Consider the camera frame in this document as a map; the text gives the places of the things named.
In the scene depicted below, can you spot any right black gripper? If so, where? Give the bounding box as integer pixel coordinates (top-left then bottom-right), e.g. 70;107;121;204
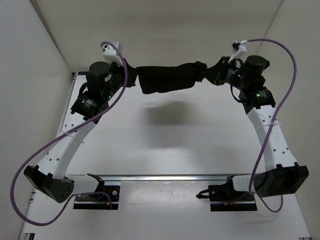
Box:
200;58;248;91

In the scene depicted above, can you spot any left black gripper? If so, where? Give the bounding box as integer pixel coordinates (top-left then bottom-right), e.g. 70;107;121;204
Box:
107;53;142;94

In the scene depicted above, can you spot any black skirt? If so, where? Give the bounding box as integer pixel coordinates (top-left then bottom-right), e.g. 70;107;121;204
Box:
136;61;220;95

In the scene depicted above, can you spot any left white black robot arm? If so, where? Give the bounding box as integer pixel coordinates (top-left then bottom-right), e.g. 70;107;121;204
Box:
23;61;138;203

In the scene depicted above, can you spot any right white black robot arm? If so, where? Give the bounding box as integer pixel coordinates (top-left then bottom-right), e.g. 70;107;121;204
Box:
213;55;309;200

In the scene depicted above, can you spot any left blue corner label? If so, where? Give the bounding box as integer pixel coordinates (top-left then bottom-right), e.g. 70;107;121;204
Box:
77;71;87;76

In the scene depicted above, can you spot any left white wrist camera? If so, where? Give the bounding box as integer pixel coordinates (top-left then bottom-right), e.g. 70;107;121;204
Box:
100;41;123;66

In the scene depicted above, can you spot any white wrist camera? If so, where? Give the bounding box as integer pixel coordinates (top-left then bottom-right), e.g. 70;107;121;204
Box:
228;40;248;64
100;41;123;66

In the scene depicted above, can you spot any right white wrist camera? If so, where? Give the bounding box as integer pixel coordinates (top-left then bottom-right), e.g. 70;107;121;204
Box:
228;40;248;64

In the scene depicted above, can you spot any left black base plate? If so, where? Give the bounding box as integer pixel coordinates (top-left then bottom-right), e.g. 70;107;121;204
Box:
72;173;121;211

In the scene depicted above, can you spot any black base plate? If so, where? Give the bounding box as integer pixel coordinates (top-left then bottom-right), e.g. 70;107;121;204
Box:
195;183;258;212
72;173;121;211

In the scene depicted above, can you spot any aluminium front rail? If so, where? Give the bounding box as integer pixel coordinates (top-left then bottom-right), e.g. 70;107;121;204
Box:
99;173;231;182

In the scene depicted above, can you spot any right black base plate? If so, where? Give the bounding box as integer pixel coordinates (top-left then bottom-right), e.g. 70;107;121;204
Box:
195;183;258;212

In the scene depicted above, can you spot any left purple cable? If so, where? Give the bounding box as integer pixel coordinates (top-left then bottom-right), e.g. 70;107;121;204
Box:
10;41;129;224

